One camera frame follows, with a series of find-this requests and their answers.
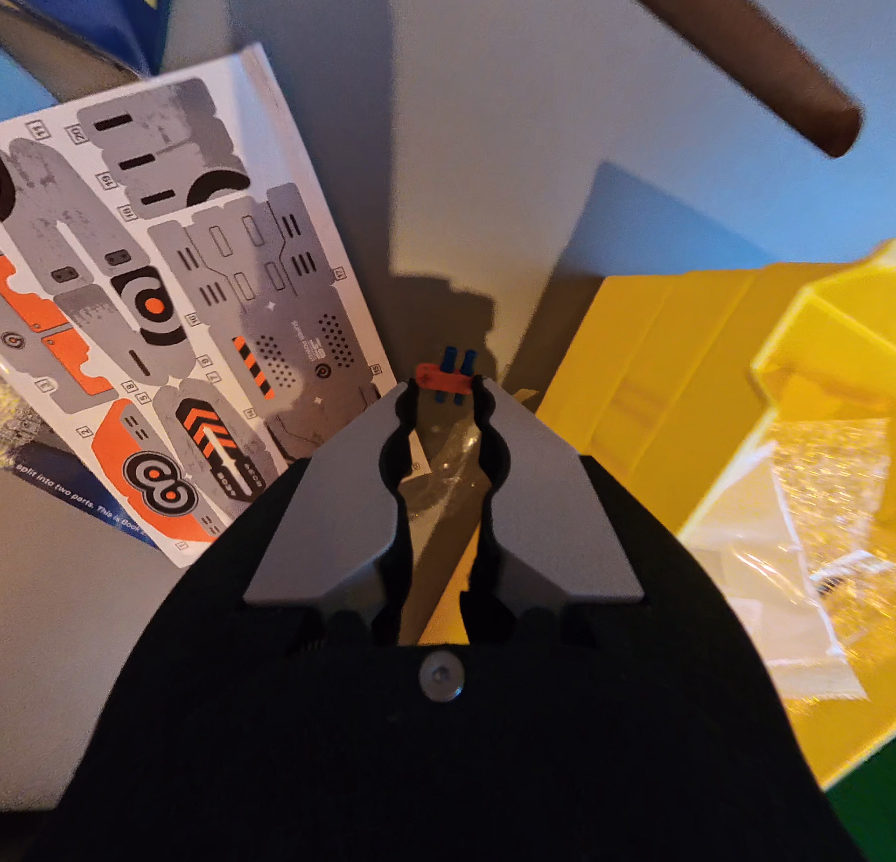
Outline robot sticker sheet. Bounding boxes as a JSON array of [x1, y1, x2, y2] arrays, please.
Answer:
[[0, 43, 398, 569]]

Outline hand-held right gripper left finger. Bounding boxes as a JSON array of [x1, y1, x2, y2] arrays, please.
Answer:
[[244, 380, 421, 645]]

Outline clear plastic bag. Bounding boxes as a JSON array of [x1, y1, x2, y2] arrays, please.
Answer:
[[679, 414, 896, 702]]

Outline yellow parts bin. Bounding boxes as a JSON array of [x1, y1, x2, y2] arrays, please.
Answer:
[[535, 239, 896, 789]]

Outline blue cover booklet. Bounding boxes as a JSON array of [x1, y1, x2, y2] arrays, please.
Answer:
[[0, 442, 165, 549]]

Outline brown wooden bar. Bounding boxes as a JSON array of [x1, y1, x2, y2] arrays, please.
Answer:
[[595, 0, 865, 159]]

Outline large robot kit box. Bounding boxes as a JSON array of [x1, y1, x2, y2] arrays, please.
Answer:
[[0, 0, 176, 79]]

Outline green parts bin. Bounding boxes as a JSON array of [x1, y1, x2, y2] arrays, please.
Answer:
[[825, 736, 896, 862]]

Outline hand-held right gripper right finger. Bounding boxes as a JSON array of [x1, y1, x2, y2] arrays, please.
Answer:
[[458, 378, 645, 645]]

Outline orange beam with blue pins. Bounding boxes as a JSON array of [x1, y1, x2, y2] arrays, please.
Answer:
[[413, 346, 480, 408]]

